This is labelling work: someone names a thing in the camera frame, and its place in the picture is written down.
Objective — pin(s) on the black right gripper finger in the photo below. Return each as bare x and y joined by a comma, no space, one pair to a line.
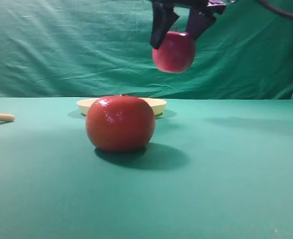
164,18

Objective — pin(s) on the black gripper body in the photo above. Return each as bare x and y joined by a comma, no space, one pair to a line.
204,6

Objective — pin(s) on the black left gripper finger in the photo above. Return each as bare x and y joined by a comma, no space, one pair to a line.
198,23

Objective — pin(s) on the red apple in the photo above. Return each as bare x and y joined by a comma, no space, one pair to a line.
176,53

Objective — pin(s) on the yellow plate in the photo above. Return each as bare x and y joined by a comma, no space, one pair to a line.
157,105

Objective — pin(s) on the green backdrop cloth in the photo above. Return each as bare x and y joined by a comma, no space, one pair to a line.
89,48

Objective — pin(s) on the green table cloth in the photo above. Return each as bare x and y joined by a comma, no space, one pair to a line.
214,169

